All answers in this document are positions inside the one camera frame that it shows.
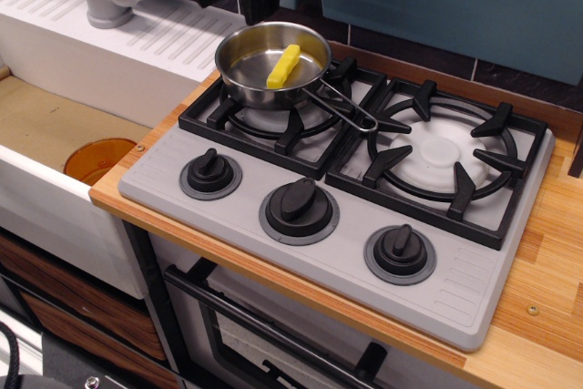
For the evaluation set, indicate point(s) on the stainless steel pan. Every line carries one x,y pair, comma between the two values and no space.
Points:
246,57

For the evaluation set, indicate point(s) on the white toy sink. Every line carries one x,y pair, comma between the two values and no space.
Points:
64,84

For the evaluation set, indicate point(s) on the black right stove knob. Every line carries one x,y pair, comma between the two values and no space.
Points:
400,255

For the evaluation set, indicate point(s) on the black middle stove knob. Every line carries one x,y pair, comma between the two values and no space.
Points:
300,213

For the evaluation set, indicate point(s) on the black stove knob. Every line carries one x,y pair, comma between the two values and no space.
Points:
400,255
300,213
210,176

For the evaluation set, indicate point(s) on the grey toy stove top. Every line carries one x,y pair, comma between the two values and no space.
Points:
455,304

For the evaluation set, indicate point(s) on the black left burner grate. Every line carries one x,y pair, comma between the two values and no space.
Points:
304,139

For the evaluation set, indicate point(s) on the black left stove knob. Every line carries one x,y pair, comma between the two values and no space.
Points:
210,176

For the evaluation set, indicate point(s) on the oven door with black handle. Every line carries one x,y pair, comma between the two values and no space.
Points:
264,355

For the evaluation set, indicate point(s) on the black burner grate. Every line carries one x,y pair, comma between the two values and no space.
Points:
450,162
304,139

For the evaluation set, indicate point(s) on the wooden drawer fronts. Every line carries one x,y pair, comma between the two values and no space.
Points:
87,313

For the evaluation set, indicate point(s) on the black right burner grate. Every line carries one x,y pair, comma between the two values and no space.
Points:
450,162

